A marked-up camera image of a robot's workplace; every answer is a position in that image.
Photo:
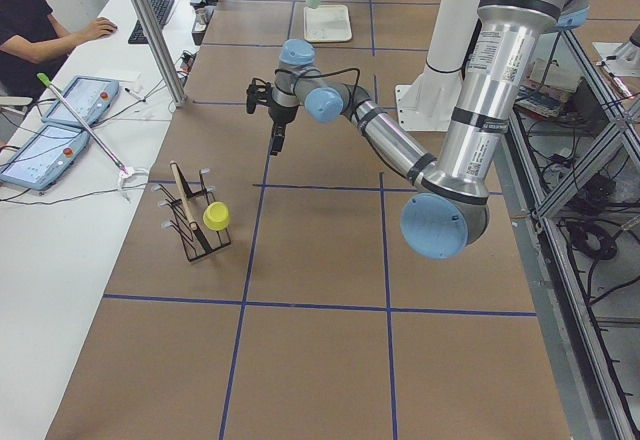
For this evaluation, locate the steel cylinder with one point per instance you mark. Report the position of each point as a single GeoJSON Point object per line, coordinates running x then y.
{"type": "Point", "coordinates": [200, 22]}

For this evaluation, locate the yellow cup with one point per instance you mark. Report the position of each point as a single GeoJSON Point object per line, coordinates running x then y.
{"type": "Point", "coordinates": [216, 216]}

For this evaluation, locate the white bear tray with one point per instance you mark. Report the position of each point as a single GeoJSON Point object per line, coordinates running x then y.
{"type": "Point", "coordinates": [327, 24]}

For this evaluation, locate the seated person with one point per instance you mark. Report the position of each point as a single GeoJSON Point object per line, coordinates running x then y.
{"type": "Point", "coordinates": [33, 42]}

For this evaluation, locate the black marker pen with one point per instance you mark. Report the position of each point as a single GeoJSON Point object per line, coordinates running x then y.
{"type": "Point", "coordinates": [135, 95]}

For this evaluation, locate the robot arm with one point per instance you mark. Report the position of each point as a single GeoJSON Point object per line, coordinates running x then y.
{"type": "Point", "coordinates": [477, 60]}

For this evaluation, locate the lower teach pendant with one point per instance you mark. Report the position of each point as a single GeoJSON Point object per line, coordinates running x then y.
{"type": "Point", "coordinates": [45, 157]}

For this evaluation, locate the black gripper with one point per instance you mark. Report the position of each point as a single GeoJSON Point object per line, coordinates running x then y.
{"type": "Point", "coordinates": [280, 113]}

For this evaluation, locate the metal rod with green tip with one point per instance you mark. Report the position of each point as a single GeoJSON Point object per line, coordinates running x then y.
{"type": "Point", "coordinates": [125, 172]}

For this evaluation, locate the magazine stack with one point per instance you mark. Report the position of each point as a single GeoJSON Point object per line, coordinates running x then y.
{"type": "Point", "coordinates": [546, 93]}

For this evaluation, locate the black wire cup rack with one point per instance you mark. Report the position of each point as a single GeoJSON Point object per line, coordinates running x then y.
{"type": "Point", "coordinates": [187, 204]}

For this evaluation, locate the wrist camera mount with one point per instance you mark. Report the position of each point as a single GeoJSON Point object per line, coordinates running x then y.
{"type": "Point", "coordinates": [258, 92]}

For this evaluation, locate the aluminium frame post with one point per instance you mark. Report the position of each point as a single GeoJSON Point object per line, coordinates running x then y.
{"type": "Point", "coordinates": [160, 51]}

